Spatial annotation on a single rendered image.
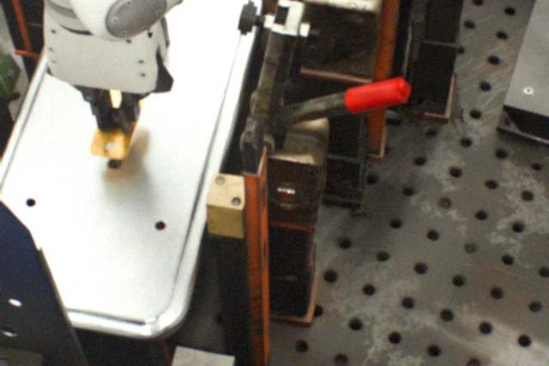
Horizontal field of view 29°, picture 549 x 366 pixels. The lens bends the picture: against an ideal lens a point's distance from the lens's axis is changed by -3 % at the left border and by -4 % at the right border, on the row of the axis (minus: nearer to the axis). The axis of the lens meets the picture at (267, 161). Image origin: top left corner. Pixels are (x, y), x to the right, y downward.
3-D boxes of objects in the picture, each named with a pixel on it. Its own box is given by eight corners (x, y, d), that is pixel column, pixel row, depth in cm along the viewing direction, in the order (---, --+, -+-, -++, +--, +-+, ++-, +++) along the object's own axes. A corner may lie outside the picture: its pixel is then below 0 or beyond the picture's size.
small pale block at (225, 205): (229, 339, 127) (212, 171, 97) (258, 344, 127) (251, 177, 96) (223, 365, 125) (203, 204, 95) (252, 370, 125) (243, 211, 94)
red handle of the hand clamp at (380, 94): (252, 99, 101) (403, 62, 92) (266, 112, 102) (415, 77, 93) (244, 135, 98) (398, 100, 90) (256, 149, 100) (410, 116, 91)
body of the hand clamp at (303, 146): (263, 275, 132) (258, 102, 102) (319, 284, 131) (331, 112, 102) (253, 318, 129) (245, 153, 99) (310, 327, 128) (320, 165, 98)
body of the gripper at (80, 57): (163, -35, 90) (172, 49, 99) (50, -48, 91) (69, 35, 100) (140, 32, 86) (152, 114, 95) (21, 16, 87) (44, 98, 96)
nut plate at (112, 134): (111, 85, 107) (110, 77, 106) (147, 90, 106) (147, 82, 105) (87, 154, 102) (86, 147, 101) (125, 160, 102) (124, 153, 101)
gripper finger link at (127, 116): (156, 69, 99) (162, 112, 104) (123, 64, 99) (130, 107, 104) (147, 97, 97) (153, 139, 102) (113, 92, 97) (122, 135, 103)
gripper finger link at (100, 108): (105, 62, 99) (113, 105, 105) (73, 57, 99) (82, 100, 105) (95, 89, 97) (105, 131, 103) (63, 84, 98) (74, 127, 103)
